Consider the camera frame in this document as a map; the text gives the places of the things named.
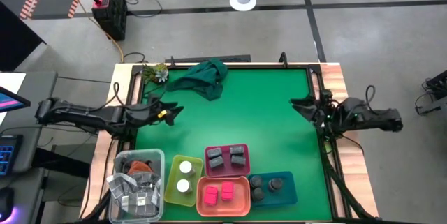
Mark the yellow-green plastic tray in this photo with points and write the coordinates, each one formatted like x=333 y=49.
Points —
x=173 y=196

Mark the green table mat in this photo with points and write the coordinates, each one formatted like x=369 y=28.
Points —
x=244 y=123

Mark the blue plastic tray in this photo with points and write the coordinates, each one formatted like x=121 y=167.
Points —
x=287 y=199

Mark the white paper sheet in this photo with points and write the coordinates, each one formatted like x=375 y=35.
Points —
x=12 y=81

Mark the magenta plastic tray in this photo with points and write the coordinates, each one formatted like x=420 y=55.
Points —
x=227 y=171

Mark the small succulent plant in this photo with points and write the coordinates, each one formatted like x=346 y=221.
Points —
x=161 y=75

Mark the dark grey cloth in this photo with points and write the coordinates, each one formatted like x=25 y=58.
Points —
x=121 y=164

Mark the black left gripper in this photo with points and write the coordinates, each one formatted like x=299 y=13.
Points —
x=145 y=112

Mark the backlit keyboard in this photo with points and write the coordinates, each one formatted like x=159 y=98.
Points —
x=7 y=154

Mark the clear plastic bin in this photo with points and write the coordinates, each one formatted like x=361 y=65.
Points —
x=157 y=161

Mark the black equipment stand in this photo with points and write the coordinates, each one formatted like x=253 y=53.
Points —
x=438 y=86

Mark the grey desk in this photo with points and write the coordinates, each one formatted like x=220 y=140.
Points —
x=35 y=84

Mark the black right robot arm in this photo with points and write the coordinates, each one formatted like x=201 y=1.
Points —
x=370 y=116

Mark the black crate with red top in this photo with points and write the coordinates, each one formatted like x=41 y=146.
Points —
x=111 y=14

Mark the computer monitor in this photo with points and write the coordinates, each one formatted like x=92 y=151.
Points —
x=12 y=100

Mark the black square spice tin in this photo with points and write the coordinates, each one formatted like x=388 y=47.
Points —
x=216 y=162
x=238 y=160
x=236 y=150
x=214 y=152

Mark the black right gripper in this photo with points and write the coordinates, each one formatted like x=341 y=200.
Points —
x=323 y=110

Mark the black computer mouse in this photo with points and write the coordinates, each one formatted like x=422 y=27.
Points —
x=6 y=201

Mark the black partition panel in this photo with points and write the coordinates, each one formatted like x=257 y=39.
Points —
x=15 y=39

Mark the teal cloth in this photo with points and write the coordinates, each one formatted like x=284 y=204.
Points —
x=206 y=77

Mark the red-lid spice container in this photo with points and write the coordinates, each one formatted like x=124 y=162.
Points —
x=210 y=196
x=227 y=191

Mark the grey plaid cloth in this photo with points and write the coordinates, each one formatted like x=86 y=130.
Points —
x=132 y=196

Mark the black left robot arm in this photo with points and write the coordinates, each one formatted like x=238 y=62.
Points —
x=87 y=116

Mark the black power strip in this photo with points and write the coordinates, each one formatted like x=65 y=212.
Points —
x=237 y=58

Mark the black table frame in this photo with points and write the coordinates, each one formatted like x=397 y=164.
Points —
x=272 y=66

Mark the orange plastic tray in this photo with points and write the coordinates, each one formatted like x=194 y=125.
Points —
x=240 y=203

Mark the orange cloth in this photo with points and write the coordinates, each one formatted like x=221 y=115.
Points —
x=139 y=166

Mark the black clamp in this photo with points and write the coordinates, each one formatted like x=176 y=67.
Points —
x=283 y=60

